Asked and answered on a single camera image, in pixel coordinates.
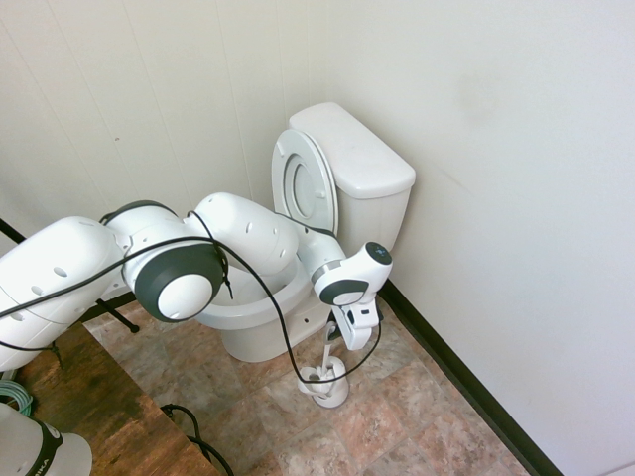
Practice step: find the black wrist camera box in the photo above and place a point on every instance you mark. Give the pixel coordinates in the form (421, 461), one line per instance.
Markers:
(379, 310)

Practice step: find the long black baseboard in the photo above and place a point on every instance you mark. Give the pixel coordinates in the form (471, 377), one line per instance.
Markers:
(441, 353)

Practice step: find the white toilet bowl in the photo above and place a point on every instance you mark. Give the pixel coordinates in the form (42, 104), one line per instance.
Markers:
(258, 337)

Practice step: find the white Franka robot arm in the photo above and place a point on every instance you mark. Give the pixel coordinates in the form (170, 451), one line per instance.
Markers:
(248, 238)

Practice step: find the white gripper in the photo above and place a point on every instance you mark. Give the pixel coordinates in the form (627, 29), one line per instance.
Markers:
(359, 327)

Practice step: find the black camera tripod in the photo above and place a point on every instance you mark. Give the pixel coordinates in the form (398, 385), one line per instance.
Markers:
(133, 328)

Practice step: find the white toilet tank lid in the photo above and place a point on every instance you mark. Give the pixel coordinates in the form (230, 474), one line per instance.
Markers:
(367, 154)

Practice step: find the white toilet tank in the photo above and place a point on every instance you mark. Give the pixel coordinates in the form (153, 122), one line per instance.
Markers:
(372, 223)

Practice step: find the short black baseboard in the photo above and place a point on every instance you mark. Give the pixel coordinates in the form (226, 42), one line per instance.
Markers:
(119, 298)

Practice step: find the white toilet brush holder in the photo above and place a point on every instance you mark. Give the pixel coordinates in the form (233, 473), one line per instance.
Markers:
(337, 394)

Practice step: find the white toilet brush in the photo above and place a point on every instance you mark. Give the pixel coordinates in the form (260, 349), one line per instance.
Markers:
(326, 357)

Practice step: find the white toilet seat lid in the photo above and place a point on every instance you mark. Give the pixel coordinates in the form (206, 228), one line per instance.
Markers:
(305, 191)

